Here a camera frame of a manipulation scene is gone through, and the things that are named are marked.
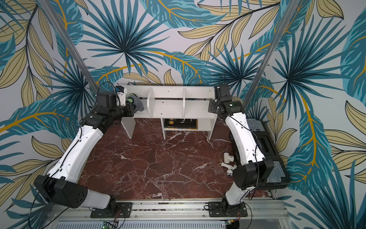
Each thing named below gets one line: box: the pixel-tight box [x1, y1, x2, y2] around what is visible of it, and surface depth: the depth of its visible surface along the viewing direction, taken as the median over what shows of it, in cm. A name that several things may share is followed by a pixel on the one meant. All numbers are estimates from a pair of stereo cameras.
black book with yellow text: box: [163, 118, 199, 131], surface depth 94 cm
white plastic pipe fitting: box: [219, 152, 238, 177], surface depth 91 cm
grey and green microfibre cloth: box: [126, 93, 145, 112], surface depth 76 cm
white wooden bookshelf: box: [121, 85, 217, 140], surface depth 86 cm
